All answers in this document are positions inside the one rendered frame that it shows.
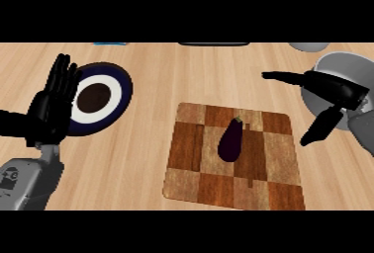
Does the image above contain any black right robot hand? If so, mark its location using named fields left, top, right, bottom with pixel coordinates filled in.
left=261, top=70, right=372, bottom=147

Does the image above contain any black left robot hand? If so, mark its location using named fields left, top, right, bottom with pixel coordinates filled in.
left=0, top=52, right=85, bottom=148

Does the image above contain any grey metal pot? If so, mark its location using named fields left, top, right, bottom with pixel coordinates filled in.
left=301, top=50, right=374, bottom=131

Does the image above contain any purple eggplant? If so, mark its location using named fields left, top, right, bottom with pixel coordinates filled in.
left=217, top=116, right=246, bottom=163

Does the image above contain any checkered wooden cutting board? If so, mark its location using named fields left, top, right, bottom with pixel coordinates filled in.
left=163, top=101, right=308, bottom=211

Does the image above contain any navy and white plate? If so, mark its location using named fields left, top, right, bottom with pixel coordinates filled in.
left=63, top=61, right=135, bottom=137

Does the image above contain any grey rounded object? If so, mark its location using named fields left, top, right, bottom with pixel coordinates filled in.
left=289, top=42, right=332, bottom=53

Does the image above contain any black flat object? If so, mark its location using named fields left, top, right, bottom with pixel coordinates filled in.
left=178, top=42, right=252, bottom=47

